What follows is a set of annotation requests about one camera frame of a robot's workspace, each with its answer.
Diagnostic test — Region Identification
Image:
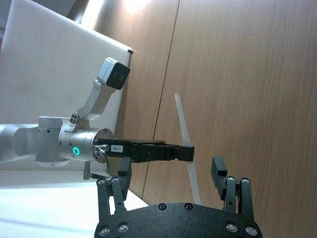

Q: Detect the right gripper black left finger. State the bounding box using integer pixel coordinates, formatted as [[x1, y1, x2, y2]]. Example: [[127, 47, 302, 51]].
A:
[[96, 156, 133, 224]]

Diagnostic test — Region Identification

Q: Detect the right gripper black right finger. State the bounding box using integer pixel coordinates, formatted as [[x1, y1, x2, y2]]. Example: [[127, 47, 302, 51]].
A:
[[211, 155, 255, 221]]

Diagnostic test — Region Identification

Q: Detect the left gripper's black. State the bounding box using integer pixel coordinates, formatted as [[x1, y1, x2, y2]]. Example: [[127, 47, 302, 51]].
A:
[[96, 137, 195, 164]]

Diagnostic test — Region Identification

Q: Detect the white plastic piece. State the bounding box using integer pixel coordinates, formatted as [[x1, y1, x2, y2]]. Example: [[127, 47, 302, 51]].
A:
[[174, 93, 202, 205]]

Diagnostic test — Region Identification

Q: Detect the white upright board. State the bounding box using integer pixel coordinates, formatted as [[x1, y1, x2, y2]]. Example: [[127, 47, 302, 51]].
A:
[[0, 0, 134, 159]]

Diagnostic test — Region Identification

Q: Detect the thin dark cable with plug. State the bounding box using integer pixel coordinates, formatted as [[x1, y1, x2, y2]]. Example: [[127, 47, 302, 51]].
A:
[[83, 145, 111, 180]]

